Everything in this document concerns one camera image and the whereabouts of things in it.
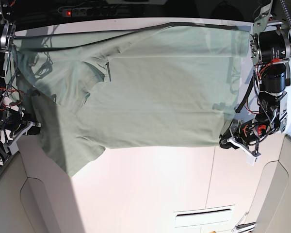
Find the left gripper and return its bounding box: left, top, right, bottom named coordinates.
left=219, top=119, right=268, bottom=155

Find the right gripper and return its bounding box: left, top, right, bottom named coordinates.
left=0, top=108, right=41, bottom=147

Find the light green T-shirt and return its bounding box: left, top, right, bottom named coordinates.
left=13, top=24, right=250, bottom=176

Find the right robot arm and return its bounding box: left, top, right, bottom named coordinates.
left=0, top=0, right=41, bottom=150

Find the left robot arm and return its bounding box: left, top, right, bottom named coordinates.
left=219, top=0, right=291, bottom=158

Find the grey left side cabinet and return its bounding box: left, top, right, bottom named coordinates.
left=0, top=138, right=85, bottom=233

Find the grey cabinet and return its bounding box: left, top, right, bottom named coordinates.
left=0, top=138, right=85, bottom=233
left=252, top=135, right=291, bottom=233

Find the white slotted panel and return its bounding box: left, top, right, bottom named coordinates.
left=174, top=205, right=235, bottom=228

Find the grey right side cabinet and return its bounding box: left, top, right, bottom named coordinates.
left=252, top=135, right=291, bottom=233

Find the black power strip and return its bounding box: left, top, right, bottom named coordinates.
left=57, top=6, right=130, bottom=17

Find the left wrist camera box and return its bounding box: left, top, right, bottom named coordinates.
left=246, top=155, right=258, bottom=166

